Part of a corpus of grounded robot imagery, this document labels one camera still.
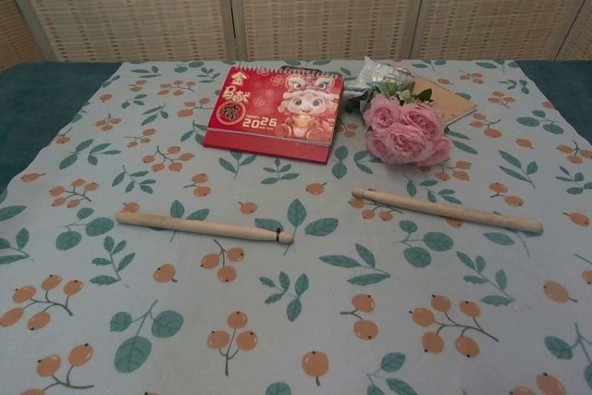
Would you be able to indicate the wooden stick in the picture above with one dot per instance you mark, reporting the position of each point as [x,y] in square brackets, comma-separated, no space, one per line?
[203,226]
[444,210]

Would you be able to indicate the red 2026 desk calendar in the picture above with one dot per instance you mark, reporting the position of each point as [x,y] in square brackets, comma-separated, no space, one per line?
[277,113]

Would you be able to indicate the floral fruit print tablecloth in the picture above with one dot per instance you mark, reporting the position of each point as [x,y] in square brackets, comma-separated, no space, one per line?
[296,284]

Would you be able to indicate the pink rose bouquet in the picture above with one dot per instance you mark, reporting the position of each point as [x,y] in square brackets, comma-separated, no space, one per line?
[407,131]

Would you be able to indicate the woven folding screen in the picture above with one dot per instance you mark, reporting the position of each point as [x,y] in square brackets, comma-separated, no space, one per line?
[296,4]

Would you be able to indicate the brown kraft notebook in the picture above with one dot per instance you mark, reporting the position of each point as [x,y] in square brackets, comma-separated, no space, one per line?
[451,101]

